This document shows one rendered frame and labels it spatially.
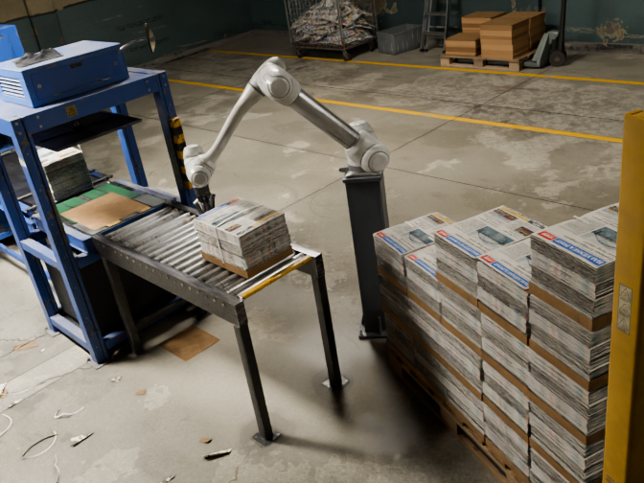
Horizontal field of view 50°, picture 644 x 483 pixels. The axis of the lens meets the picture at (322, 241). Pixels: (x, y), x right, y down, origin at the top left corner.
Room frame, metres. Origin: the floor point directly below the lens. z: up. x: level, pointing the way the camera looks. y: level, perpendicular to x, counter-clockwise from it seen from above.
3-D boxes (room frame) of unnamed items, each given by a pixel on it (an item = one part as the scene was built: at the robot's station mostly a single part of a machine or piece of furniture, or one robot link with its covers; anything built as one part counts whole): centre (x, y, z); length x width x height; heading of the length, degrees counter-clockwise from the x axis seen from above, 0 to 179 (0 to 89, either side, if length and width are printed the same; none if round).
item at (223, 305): (3.11, 0.85, 0.74); 1.34 x 0.05 x 0.12; 41
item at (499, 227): (2.41, -0.67, 1.06); 0.37 x 0.29 x 0.01; 112
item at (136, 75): (4.04, 1.32, 1.50); 0.94 x 0.68 x 0.10; 131
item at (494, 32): (9.15, -2.69, 0.28); 1.20 x 0.83 x 0.57; 41
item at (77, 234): (4.05, 1.33, 0.75); 0.70 x 0.65 x 0.10; 41
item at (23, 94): (4.05, 1.32, 1.65); 0.60 x 0.45 x 0.20; 131
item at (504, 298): (2.14, -0.78, 0.95); 0.38 x 0.29 x 0.23; 110
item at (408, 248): (2.54, -0.63, 0.42); 1.17 x 0.39 x 0.83; 20
